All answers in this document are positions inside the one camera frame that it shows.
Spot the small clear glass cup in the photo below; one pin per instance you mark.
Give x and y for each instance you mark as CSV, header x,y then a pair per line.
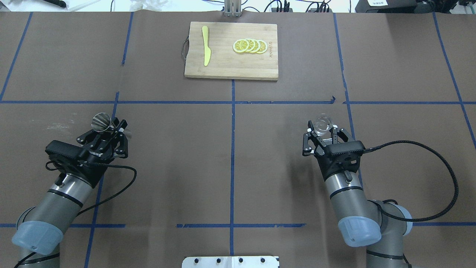
x,y
323,128

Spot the bamboo cutting board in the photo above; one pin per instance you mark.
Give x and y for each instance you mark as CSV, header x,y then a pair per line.
x,y
225,50

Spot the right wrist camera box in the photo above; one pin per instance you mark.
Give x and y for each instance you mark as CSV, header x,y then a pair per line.
x,y
351,147

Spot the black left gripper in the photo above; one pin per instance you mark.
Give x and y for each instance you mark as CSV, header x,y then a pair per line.
x,y
99,149

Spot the steel jigger measuring cup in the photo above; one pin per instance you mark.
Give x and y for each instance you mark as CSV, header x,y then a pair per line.
x,y
100,122

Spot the front lemon slice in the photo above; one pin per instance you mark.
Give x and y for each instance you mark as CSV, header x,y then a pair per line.
x,y
240,46

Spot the aluminium frame post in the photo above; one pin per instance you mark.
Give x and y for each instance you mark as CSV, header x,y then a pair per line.
x,y
232,8

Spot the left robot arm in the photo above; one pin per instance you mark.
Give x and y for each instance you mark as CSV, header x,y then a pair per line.
x,y
40,229

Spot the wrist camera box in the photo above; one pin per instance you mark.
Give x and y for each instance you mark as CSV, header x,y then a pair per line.
x,y
351,147
63,153

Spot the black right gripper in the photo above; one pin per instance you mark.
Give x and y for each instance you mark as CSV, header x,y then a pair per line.
x,y
318,142

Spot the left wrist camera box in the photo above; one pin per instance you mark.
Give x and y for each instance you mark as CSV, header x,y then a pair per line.
x,y
63,153

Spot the yellow plastic knife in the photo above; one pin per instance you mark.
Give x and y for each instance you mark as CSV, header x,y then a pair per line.
x,y
207,49

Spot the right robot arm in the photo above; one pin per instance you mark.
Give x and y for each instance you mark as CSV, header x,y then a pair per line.
x,y
361,222

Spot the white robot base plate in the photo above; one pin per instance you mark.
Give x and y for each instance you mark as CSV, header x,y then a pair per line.
x,y
231,262

